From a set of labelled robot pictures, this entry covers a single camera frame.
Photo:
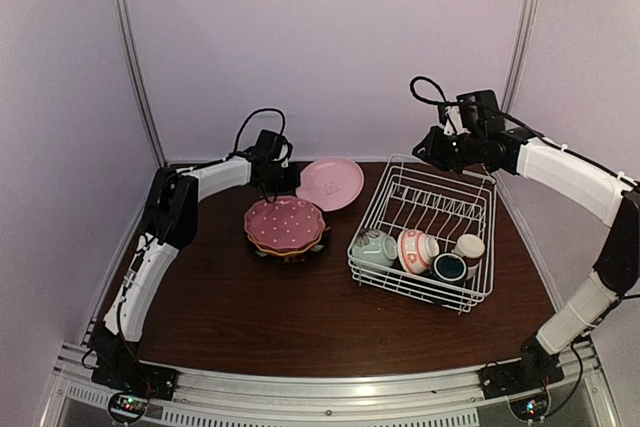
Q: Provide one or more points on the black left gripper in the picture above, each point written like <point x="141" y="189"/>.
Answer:
<point x="290" y="183"/>

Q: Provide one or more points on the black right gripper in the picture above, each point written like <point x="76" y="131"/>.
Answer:
<point x="433" y="152"/>

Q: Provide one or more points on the pink polka dot plate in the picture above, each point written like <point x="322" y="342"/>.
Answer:
<point x="286" y="222"/>

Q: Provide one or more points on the plain pink plate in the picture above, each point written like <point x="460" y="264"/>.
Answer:
<point x="331" y="183"/>

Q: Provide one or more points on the yellow polka dot plate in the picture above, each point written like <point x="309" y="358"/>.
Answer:
<point x="285" y="251"/>

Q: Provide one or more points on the black striped rim plate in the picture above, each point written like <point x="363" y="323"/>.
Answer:
<point x="312" y="251"/>

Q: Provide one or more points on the white red patterned bowl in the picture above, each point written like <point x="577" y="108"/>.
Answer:
<point x="416" y="251"/>

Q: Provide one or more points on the dark teal small cup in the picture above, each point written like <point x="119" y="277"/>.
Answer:
<point x="449" y="268"/>

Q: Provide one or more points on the pale green floral bowl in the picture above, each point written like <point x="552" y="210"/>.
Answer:
<point x="374" y="251"/>

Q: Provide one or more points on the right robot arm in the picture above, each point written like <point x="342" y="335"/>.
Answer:
<point x="473" y="130"/>

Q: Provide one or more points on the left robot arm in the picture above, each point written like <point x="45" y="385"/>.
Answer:
<point x="170" y="223"/>

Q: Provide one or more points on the white brown small cup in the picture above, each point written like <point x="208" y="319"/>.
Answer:
<point x="471" y="249"/>

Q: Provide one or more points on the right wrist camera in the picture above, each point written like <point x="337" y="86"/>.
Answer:
<point x="451" y="120"/>

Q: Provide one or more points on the white wire dish rack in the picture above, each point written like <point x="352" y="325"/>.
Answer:
<point x="413" y="195"/>

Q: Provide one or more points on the right aluminium corner post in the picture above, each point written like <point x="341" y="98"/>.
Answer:
<point x="524" y="31"/>

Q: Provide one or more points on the aluminium corner post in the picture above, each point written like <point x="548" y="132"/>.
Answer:
<point x="524" y="31"/>
<point x="133" y="66"/>

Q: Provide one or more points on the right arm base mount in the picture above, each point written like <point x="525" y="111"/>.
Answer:
<point x="535" y="369"/>

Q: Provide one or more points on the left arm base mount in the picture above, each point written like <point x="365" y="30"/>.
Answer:
<point x="118" y="368"/>

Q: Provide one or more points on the left aluminium corner post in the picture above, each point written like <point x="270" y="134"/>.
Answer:
<point x="133" y="66"/>

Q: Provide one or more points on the aluminium front frame rail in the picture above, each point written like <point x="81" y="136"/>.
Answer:
<point x="441" y="398"/>

